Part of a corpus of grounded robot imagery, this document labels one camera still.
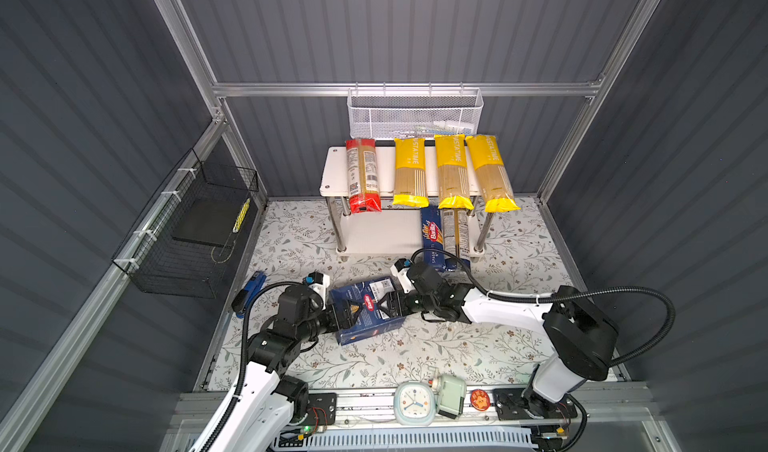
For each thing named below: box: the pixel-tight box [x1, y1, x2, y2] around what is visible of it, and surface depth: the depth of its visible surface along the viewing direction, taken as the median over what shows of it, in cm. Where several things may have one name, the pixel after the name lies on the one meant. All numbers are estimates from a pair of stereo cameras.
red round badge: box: [470, 389, 490, 412], surface depth 77 cm
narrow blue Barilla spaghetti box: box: [420, 207, 445, 271], surface depth 97 cm
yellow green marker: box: [232, 198, 251, 233], surface depth 80 cm
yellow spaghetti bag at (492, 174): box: [466, 134, 521, 213], surface depth 76 cm
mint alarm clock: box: [394, 380, 436, 426], surface depth 74 cm
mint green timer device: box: [431, 374, 467, 419], surface depth 72 cm
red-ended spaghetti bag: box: [346, 138, 382, 214], surface depth 76 cm
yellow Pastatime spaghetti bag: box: [392, 137, 429, 208], surface depth 79 cm
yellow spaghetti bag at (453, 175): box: [434, 134, 474, 210], surface depth 78 cm
